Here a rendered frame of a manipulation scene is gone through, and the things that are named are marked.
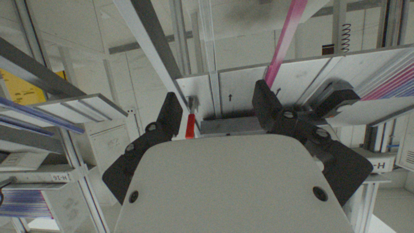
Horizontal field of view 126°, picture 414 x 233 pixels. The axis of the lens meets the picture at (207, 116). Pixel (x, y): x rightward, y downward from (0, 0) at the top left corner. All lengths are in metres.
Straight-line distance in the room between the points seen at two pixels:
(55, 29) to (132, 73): 1.44
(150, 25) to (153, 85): 2.03
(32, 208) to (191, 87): 1.22
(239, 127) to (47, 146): 0.91
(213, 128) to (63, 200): 1.02
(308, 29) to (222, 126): 2.27
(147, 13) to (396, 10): 0.75
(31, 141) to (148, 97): 1.60
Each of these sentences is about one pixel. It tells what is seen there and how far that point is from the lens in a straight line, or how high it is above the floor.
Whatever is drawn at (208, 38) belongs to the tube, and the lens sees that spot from 0.19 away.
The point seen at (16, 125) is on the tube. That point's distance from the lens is 0.52.
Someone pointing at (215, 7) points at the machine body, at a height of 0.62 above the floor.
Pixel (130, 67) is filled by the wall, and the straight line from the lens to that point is 2.49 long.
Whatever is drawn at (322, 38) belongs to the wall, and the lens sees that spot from 2.55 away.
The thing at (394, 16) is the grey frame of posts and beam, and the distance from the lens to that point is 0.77.
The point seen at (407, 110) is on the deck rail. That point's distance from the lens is 0.70.
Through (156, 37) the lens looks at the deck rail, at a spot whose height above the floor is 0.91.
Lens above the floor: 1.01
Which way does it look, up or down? 10 degrees up
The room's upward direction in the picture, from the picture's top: 173 degrees clockwise
